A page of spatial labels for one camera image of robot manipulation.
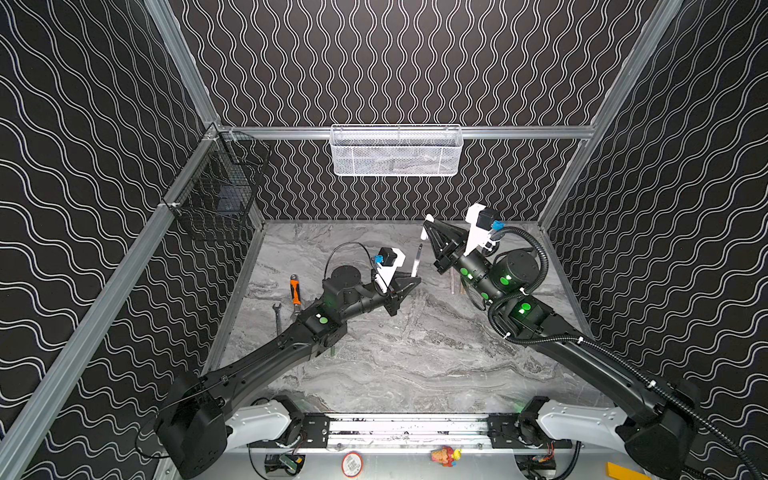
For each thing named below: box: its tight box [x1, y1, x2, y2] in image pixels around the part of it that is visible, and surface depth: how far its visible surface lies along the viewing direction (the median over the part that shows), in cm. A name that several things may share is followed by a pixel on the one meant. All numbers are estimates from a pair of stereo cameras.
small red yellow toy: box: [431, 445, 462, 467], surface depth 70 cm
